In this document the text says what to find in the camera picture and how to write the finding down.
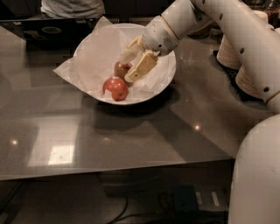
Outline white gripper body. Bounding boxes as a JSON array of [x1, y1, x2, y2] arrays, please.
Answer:
[[143, 16, 179, 56]]

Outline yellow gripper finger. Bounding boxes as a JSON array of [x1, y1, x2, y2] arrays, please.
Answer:
[[119, 36, 145, 64], [124, 50, 158, 82]]

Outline yellow-brown apple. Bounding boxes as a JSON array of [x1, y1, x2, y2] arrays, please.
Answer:
[[114, 61, 132, 78]]

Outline red apple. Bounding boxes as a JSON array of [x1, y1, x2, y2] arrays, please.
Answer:
[[102, 76, 129, 102]]

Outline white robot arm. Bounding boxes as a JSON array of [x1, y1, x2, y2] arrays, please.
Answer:
[[120, 0, 280, 224]]

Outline white paper liner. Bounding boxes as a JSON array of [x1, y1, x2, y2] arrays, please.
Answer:
[[52, 16, 170, 102]]

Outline paper plate stack rear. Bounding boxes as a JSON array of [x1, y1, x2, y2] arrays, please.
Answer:
[[217, 36, 242, 70]]

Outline paper plate stack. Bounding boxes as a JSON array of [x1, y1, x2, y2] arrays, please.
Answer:
[[217, 36, 242, 70], [235, 66, 262, 99]]

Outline black tray under plates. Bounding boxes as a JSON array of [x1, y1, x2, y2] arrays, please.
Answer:
[[218, 62, 262, 102]]

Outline person in grey shirt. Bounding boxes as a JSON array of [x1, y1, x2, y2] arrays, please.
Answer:
[[40, 0, 105, 18]]

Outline paper plate stack front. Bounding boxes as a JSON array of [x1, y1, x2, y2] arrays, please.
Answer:
[[235, 66, 262, 99]]

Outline black box under table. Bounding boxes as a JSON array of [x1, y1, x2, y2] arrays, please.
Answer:
[[173, 185, 229, 212]]

